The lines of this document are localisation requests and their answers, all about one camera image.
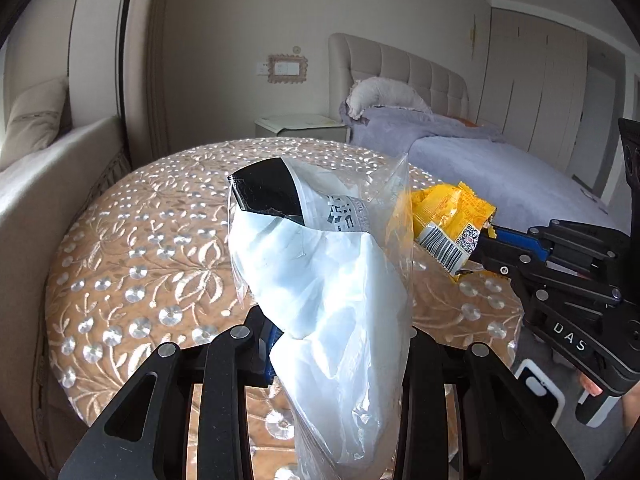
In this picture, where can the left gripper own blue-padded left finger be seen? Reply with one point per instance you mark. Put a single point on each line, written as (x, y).
(143, 432)

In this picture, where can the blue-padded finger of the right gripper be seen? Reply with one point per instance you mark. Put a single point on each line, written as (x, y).
(582, 248)

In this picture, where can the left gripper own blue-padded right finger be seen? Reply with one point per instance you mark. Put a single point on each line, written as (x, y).
(466, 405)

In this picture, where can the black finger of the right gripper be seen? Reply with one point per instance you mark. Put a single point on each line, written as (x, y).
(528, 273)

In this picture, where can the yellow snack wrapper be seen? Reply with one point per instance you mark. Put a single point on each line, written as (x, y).
(447, 221)

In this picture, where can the white plastic bag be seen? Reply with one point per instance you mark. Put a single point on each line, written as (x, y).
(326, 254)

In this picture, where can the person's right hand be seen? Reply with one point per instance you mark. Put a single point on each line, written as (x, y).
(623, 410)

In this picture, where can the lavender bed duvet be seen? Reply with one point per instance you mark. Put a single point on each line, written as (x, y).
(525, 189)

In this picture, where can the beige wardrobe doors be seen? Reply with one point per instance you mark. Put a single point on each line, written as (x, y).
(554, 92)

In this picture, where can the embroidered sequin round tablecloth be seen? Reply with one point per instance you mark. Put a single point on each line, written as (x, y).
(148, 262)

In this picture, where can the white bed pillow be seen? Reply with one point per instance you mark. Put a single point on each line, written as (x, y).
(382, 92)

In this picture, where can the white bedside table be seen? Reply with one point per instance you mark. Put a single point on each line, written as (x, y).
(301, 126)

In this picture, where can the beige tufted headboard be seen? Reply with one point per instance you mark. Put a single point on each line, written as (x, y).
(352, 58)

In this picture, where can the beige window seat cushion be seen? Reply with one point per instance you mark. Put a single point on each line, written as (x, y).
(42, 195)

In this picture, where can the beige throw pillow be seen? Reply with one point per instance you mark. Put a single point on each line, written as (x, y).
(34, 121)

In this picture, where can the gold wall sconce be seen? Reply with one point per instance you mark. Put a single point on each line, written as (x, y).
(473, 36)

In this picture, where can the framed wall switch plate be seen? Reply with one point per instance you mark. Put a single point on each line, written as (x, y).
(287, 69)

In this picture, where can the small white wall outlet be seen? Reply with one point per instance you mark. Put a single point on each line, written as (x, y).
(262, 69)

